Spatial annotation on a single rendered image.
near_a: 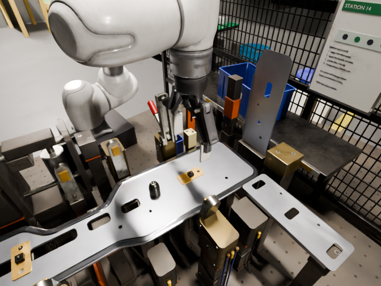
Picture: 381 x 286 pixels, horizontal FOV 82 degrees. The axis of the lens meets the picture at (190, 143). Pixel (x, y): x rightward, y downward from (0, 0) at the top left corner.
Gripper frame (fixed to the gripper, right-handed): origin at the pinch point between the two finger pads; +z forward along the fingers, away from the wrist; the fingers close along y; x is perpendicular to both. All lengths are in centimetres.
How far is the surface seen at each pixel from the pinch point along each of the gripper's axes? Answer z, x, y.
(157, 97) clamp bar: -7.8, -1.6, -15.2
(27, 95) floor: 115, -64, -336
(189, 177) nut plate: 13.2, -1.0, 0.8
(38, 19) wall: 109, 5, -893
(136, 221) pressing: 13.6, -20.6, 5.7
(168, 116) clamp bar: -0.3, 1.1, -14.8
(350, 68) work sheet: -13, 54, 10
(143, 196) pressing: 13.6, -15.9, -1.0
